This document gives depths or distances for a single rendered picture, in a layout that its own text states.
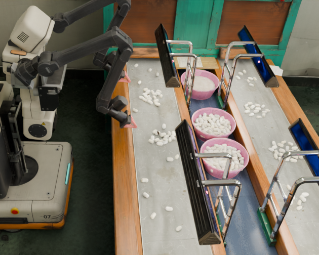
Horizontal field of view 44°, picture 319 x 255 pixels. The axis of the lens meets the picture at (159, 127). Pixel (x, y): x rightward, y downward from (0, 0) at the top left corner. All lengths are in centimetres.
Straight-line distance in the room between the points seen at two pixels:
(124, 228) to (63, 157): 112
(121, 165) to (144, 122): 40
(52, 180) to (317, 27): 279
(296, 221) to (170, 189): 62
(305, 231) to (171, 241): 63
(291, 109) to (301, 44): 157
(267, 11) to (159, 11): 76
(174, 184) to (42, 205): 91
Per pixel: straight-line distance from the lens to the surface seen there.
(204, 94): 268
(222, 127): 241
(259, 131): 246
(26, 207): 259
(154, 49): 287
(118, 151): 214
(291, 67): 427
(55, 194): 260
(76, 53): 188
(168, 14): 282
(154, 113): 244
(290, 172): 227
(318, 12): 406
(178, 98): 255
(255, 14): 297
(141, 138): 226
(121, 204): 190
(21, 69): 198
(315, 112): 413
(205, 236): 144
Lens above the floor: 226
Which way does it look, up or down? 40 degrees down
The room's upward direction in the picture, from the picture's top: 6 degrees clockwise
